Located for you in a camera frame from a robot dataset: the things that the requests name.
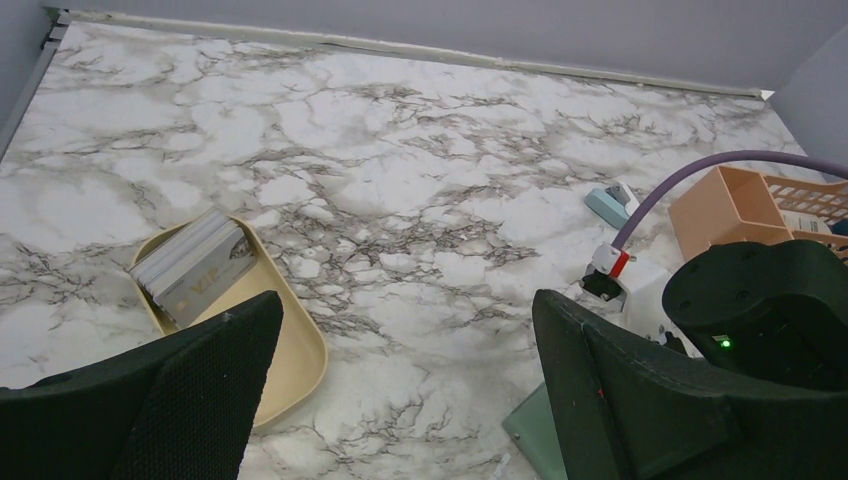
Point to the light blue small stapler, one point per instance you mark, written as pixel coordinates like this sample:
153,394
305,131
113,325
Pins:
614,204

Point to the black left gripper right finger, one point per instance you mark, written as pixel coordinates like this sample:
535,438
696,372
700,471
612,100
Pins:
625,407

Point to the green card holder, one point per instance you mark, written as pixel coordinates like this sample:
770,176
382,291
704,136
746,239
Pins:
531,426

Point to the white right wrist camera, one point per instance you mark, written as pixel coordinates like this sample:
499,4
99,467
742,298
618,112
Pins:
637,285

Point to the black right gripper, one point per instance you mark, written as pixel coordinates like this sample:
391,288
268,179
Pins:
772,312

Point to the beige oval tray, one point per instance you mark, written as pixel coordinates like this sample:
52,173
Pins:
301,356

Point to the orange plastic file organizer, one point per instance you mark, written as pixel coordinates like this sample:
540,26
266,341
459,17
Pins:
731,204

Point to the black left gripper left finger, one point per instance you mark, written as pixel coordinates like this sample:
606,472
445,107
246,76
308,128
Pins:
180,407

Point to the stack of silver cards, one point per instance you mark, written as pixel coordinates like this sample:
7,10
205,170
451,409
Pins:
190,270

